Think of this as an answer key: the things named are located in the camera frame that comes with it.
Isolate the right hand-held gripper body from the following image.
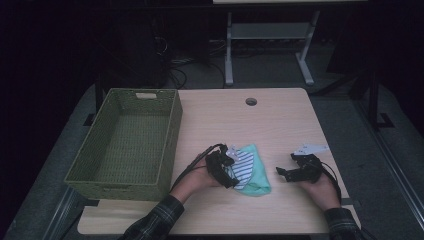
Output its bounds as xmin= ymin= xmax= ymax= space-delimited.
xmin=289 ymin=143 xmax=331 ymax=184

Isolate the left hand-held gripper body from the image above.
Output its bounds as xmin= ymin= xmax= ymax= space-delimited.
xmin=204 ymin=143 xmax=241 ymax=186

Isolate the blue white striped bib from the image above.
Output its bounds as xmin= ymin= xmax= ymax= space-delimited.
xmin=226 ymin=149 xmax=255 ymax=191

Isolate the mint green bib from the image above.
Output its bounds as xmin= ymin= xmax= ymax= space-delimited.
xmin=237 ymin=143 xmax=272 ymax=197

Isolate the green woven basket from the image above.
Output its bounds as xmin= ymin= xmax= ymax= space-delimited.
xmin=63 ymin=87 xmax=184 ymax=202

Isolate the person's left hand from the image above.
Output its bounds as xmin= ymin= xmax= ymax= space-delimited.
xmin=171 ymin=153 xmax=223 ymax=203

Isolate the person's right hand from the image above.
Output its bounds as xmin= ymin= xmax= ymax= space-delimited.
xmin=297 ymin=174 xmax=341 ymax=212

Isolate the black metal stand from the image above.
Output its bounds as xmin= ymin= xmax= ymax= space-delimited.
xmin=366 ymin=69 xmax=396 ymax=132

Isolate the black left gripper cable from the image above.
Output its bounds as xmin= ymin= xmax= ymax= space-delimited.
xmin=170 ymin=143 xmax=225 ymax=193

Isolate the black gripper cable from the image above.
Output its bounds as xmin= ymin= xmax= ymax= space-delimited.
xmin=319 ymin=160 xmax=343 ymax=202
xmin=170 ymin=143 xmax=225 ymax=193

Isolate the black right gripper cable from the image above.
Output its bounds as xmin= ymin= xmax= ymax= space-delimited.
xmin=319 ymin=160 xmax=343 ymax=202

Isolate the tangle of black floor cables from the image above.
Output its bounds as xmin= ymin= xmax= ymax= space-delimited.
xmin=151 ymin=34 xmax=228 ymax=90

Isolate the white metal table frame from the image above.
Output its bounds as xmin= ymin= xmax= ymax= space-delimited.
xmin=224 ymin=9 xmax=322 ymax=87

